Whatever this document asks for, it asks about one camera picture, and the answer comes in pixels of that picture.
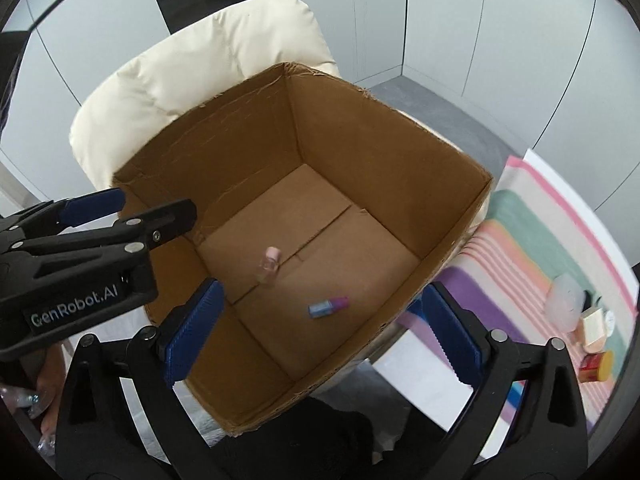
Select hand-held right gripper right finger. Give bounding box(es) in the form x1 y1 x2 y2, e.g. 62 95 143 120
422 281 591 480

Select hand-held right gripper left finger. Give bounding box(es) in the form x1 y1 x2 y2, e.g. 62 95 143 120
52 277 226 480

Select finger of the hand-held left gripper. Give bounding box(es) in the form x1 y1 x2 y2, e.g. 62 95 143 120
15 198 199 273
0 187 127 257

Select small pink capped bottle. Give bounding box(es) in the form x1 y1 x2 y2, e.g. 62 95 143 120
256 246 281 286

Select clear plastic container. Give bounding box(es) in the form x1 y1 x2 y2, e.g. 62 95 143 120
545 272 592 333

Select large cardboard box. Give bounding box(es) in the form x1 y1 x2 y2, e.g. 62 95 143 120
111 61 495 437

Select white table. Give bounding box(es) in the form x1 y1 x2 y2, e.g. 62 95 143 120
372 148 640 433

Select pastel striped blanket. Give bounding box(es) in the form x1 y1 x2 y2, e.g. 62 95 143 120
372 155 638 428

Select person's bare foot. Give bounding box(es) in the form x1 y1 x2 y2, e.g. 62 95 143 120
37 345 68 436

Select clear sandal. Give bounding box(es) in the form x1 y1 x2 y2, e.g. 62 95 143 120
0 382 58 456

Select small blue and pink bottle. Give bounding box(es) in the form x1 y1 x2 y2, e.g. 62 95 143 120
307 296 350 320

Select beige square box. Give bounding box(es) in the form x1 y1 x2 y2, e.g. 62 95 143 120
580 305 609 346

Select red jar with yellow lid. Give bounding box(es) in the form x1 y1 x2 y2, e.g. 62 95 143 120
579 350 615 384

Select white wardrobe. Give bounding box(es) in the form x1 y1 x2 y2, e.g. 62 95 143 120
0 0 640 221

